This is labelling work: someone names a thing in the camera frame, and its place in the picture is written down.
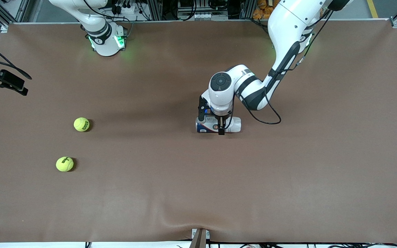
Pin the clear Wilson tennis ball can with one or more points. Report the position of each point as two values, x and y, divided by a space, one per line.
234 125

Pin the yellow Roland Garros tennis ball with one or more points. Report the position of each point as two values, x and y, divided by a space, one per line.
81 124

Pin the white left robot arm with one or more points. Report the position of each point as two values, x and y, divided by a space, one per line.
288 20

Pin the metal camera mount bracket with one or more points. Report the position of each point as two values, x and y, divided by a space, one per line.
200 237

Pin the white power strip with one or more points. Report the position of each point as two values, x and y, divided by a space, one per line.
126 7

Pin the white terminal block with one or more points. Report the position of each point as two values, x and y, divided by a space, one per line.
202 16

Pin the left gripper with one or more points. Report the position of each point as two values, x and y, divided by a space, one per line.
222 121

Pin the yellow Wilson tennis ball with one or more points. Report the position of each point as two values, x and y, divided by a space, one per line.
64 164

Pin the brown table mat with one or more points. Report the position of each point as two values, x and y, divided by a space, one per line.
219 189

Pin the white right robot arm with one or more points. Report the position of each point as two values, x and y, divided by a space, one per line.
105 44

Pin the orange packaged bread pile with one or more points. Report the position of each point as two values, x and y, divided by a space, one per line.
261 10

